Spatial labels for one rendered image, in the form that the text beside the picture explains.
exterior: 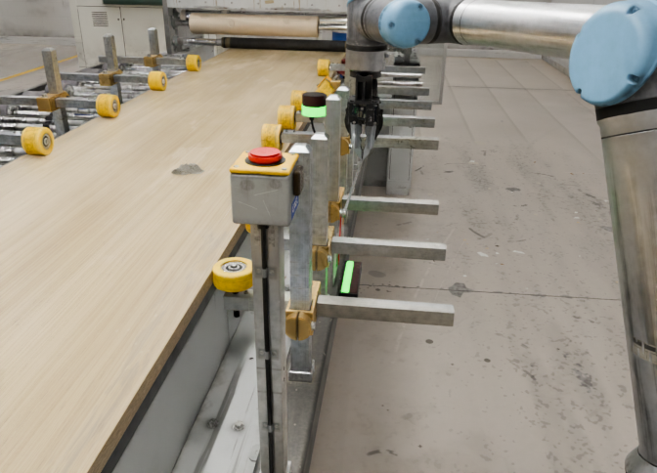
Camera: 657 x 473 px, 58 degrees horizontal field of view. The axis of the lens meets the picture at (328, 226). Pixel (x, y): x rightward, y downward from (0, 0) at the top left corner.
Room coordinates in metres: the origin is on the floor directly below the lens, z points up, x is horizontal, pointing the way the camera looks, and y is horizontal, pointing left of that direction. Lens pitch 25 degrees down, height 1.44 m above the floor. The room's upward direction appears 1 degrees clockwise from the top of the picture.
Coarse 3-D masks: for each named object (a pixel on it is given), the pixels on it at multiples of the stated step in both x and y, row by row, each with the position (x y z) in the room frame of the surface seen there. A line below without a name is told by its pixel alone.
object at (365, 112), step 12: (372, 72) 1.33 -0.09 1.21; (360, 84) 1.33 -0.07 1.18; (360, 96) 1.33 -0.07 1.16; (372, 96) 1.37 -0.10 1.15; (348, 108) 1.31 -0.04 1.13; (360, 108) 1.33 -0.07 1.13; (372, 108) 1.31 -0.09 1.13; (348, 120) 1.32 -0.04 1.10; (360, 120) 1.32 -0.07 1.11; (372, 120) 1.31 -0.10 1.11
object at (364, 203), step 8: (344, 200) 1.45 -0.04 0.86; (352, 200) 1.45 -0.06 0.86; (360, 200) 1.44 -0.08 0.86; (368, 200) 1.44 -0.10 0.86; (376, 200) 1.44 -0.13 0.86; (384, 200) 1.44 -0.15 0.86; (392, 200) 1.44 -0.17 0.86; (400, 200) 1.44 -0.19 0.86; (408, 200) 1.44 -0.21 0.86; (416, 200) 1.45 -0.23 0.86; (424, 200) 1.45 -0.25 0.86; (432, 200) 1.45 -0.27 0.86; (352, 208) 1.45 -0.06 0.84; (360, 208) 1.44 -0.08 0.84; (368, 208) 1.44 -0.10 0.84; (376, 208) 1.44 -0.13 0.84; (384, 208) 1.44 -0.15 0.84; (392, 208) 1.43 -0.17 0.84; (400, 208) 1.43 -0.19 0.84; (408, 208) 1.43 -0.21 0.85; (416, 208) 1.43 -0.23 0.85; (424, 208) 1.42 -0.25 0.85; (432, 208) 1.42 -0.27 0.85
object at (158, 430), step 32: (320, 128) 2.75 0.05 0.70; (192, 320) 0.92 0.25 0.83; (224, 320) 1.11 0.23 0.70; (192, 352) 0.91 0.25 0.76; (224, 352) 1.10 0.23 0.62; (160, 384) 0.76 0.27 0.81; (192, 384) 0.89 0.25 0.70; (160, 416) 0.75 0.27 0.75; (192, 416) 0.88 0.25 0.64; (128, 448) 0.64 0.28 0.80; (160, 448) 0.74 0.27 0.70
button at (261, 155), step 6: (252, 150) 0.67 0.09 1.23; (258, 150) 0.67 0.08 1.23; (264, 150) 0.67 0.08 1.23; (270, 150) 0.67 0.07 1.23; (276, 150) 0.67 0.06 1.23; (252, 156) 0.66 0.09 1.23; (258, 156) 0.65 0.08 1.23; (264, 156) 0.65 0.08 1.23; (270, 156) 0.66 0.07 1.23; (276, 156) 0.66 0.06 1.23; (282, 156) 0.67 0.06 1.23; (258, 162) 0.65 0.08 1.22; (264, 162) 0.65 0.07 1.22; (270, 162) 0.66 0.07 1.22
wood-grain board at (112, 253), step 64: (256, 64) 3.27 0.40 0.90; (128, 128) 1.96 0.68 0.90; (192, 128) 1.97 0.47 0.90; (256, 128) 1.98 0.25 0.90; (0, 192) 1.36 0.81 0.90; (64, 192) 1.36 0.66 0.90; (128, 192) 1.37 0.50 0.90; (192, 192) 1.38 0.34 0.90; (0, 256) 1.02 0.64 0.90; (64, 256) 1.02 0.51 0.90; (128, 256) 1.03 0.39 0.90; (192, 256) 1.03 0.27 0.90; (0, 320) 0.80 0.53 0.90; (64, 320) 0.80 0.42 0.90; (128, 320) 0.81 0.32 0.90; (0, 384) 0.65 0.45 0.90; (64, 384) 0.65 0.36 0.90; (128, 384) 0.65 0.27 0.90; (0, 448) 0.53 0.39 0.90; (64, 448) 0.53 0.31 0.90
